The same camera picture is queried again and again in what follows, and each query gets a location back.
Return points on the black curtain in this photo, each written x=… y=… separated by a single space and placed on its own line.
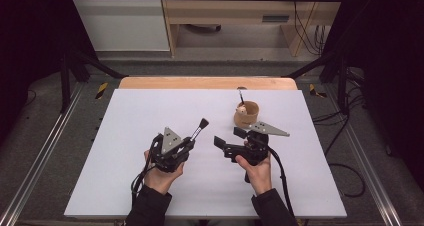
x=390 y=69
x=30 y=36

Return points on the white cabinet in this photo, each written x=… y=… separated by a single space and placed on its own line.
x=123 y=22

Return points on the black makeup brush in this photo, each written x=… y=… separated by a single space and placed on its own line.
x=200 y=128

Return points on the wooden desk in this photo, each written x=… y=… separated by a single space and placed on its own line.
x=230 y=11

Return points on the person's right hand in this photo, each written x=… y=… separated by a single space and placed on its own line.
x=258 y=176

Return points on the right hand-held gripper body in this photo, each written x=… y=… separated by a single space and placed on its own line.
x=251 y=151

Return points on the wooden cup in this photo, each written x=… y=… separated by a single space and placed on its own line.
x=245 y=117

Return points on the thin black brush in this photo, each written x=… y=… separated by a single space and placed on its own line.
x=240 y=96

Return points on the wooden table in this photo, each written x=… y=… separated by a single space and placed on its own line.
x=200 y=82

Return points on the black metal stand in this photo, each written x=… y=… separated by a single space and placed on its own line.
x=342 y=86
x=65 y=86

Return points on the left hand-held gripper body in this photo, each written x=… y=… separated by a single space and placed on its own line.
x=168 y=152

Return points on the yellow black tape strip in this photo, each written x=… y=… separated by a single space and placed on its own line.
x=315 y=91
x=101 y=90

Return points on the white table board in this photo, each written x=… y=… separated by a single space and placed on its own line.
x=200 y=192

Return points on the aluminium rail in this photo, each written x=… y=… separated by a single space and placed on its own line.
x=366 y=166
x=36 y=159

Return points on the person's left hand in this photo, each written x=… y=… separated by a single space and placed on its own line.
x=163 y=181

